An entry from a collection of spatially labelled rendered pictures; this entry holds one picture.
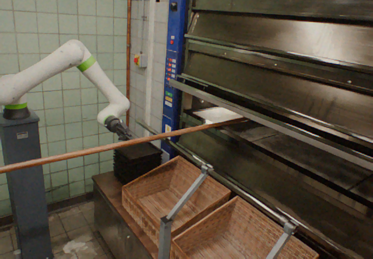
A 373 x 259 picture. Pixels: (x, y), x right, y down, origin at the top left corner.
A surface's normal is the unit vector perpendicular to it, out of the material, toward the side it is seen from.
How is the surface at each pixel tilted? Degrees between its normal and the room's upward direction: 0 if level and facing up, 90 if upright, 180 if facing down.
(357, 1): 90
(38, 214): 90
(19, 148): 90
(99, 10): 90
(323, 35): 70
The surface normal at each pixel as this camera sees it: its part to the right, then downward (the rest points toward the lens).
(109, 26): 0.60, 0.32
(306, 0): -0.79, 0.14
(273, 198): -0.72, -0.18
